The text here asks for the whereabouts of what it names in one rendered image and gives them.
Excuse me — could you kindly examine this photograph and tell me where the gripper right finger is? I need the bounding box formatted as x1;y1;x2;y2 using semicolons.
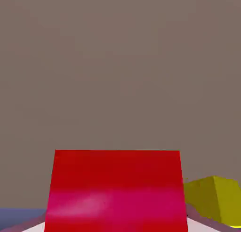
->
185;203;233;232

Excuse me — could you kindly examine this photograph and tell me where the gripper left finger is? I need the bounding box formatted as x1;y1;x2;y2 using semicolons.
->
0;213;47;232

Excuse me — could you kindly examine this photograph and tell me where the small red cube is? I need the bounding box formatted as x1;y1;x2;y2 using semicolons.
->
44;149;189;232

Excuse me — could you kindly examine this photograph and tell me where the small yellow cube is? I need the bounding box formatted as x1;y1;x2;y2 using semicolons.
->
183;175;241;229

